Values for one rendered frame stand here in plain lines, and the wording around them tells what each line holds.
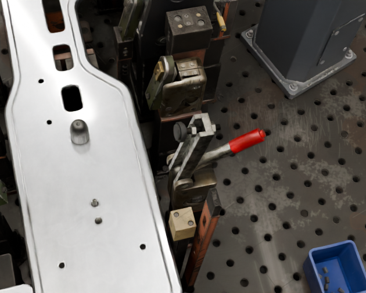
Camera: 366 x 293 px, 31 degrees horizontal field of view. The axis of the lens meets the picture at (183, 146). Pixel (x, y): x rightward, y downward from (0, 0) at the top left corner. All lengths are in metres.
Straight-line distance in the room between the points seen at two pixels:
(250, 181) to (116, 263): 0.49
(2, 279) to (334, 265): 0.69
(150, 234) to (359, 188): 0.59
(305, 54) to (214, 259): 0.49
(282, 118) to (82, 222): 0.63
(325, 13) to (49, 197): 0.65
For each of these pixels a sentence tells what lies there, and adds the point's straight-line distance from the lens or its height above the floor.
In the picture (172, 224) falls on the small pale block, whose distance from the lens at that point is 1.01.
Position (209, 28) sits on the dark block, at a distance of 1.10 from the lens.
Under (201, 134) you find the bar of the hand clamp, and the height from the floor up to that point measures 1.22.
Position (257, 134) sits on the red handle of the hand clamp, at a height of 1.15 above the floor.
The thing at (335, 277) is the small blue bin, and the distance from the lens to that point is 1.41.
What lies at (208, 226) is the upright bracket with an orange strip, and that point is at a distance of 0.95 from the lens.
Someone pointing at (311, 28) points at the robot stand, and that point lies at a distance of 1.38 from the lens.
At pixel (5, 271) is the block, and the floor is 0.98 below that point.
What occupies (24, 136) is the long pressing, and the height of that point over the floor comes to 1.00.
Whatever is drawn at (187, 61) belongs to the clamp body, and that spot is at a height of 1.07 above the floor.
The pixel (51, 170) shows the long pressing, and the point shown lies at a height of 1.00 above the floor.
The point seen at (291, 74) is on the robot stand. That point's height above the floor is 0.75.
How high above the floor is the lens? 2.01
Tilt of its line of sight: 64 degrees down
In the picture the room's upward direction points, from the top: 10 degrees clockwise
